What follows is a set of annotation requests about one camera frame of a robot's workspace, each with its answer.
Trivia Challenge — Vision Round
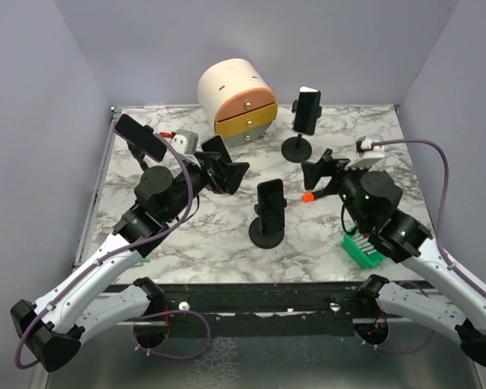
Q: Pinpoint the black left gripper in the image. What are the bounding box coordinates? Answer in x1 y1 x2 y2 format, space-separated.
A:
164 151 249 222

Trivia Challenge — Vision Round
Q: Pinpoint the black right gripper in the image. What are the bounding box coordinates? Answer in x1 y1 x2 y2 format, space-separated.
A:
302 154 373 230

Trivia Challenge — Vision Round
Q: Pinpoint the black round-base phone stand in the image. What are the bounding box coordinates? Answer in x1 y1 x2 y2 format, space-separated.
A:
248 199 287 250

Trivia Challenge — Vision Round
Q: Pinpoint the purple-edged black phone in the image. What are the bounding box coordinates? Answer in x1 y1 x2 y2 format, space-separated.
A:
113 113 167 162

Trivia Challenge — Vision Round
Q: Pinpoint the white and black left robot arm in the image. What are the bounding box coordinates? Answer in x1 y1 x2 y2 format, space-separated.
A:
11 152 249 372

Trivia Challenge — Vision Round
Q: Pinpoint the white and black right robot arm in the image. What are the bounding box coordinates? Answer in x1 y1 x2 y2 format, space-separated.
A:
301 150 486 367

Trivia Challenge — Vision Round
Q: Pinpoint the grey-cased phone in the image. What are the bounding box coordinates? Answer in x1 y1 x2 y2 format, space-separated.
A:
201 135 232 163

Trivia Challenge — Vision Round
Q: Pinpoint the black back phone stand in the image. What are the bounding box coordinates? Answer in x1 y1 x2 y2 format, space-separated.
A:
280 99 323 163

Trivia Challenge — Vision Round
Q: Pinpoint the white-edged back phone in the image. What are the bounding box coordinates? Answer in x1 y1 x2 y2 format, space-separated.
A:
292 86 322 136

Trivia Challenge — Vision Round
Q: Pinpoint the orange-capped black marker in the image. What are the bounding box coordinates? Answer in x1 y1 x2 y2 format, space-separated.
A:
302 190 328 203

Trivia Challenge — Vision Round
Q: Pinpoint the round cream drawer cabinet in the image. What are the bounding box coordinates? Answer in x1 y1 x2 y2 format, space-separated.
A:
197 58 278 147

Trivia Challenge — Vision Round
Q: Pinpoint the green plastic bin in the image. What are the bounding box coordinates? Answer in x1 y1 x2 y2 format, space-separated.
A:
341 233 385 270

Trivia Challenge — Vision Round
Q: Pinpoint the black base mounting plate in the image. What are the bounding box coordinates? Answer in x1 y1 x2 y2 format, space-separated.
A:
66 280 438 338

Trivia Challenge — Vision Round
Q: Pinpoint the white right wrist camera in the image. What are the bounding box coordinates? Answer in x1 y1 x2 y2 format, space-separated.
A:
344 137 386 170

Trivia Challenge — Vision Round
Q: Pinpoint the aluminium frame rail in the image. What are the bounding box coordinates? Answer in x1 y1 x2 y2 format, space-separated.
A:
44 291 122 326

